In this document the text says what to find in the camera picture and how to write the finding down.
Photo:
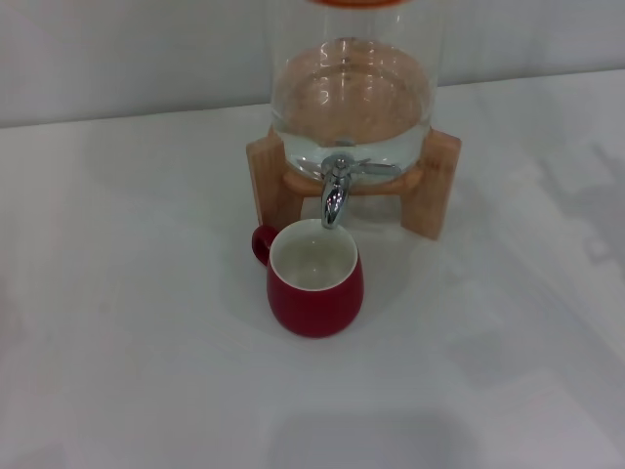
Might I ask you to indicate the clear glass water dispenser jar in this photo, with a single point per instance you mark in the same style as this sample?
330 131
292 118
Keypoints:
351 98

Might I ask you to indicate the chrome dispenser faucet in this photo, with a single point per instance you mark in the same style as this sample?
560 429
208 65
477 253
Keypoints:
334 198

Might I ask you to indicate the wooden dispenser stand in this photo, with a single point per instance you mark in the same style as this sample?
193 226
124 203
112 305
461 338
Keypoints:
273 195

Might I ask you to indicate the red ceramic cup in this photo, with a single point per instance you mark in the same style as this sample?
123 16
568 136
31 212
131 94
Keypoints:
317 308

